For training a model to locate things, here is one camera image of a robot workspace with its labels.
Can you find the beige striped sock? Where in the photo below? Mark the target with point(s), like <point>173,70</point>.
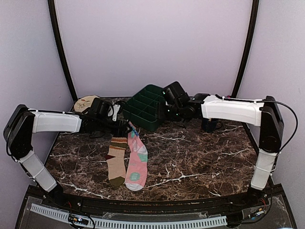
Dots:
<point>115,161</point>

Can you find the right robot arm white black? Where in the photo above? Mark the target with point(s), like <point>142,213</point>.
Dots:
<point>210,108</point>

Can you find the black frame post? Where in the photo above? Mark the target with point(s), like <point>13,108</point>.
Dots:
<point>247,48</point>
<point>60,49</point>

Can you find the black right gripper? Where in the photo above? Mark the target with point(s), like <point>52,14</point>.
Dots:
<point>177,119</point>

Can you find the black front rail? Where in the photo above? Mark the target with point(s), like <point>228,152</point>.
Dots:
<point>97,205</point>

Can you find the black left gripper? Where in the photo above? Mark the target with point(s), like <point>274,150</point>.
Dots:
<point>121,131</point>

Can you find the green compartment tray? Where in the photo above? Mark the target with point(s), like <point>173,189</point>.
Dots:
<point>142,108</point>

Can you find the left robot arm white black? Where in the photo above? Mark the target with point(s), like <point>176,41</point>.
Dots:
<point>24,122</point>

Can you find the white slotted cable duct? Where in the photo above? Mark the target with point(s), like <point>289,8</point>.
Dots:
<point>121,221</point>

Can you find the pink patterned sock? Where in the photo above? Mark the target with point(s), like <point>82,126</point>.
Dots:
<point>137,171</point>

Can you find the left black frame post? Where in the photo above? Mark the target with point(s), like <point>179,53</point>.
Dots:
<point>60,49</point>

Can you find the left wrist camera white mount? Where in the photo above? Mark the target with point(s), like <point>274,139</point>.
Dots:
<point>115,111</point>

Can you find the right black frame post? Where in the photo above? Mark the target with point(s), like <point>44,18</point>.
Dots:
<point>247,48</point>

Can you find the round beige floral coaster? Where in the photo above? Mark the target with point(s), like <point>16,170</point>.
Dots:
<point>83,103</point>

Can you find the dark blue mug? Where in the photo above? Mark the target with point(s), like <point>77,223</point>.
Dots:
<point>210,125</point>

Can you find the small circuit board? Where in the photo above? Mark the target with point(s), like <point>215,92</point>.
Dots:
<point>74,219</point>

